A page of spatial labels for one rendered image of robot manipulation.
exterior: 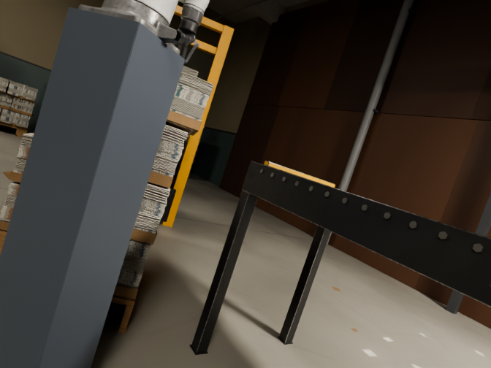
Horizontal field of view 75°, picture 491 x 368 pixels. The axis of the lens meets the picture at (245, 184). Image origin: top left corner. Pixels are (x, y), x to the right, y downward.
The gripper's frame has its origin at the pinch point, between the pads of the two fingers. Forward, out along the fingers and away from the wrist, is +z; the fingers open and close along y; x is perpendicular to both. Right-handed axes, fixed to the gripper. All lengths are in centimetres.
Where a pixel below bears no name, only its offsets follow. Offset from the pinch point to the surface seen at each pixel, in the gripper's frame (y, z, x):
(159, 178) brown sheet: -5, 42, 31
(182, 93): -5.4, 9.1, -0.5
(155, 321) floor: -21, 106, 26
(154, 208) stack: -6, 54, 32
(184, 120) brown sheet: -9.5, 20.2, 2.0
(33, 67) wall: 262, 39, -628
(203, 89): -13.9, 4.0, -1.6
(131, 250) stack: -2, 72, 33
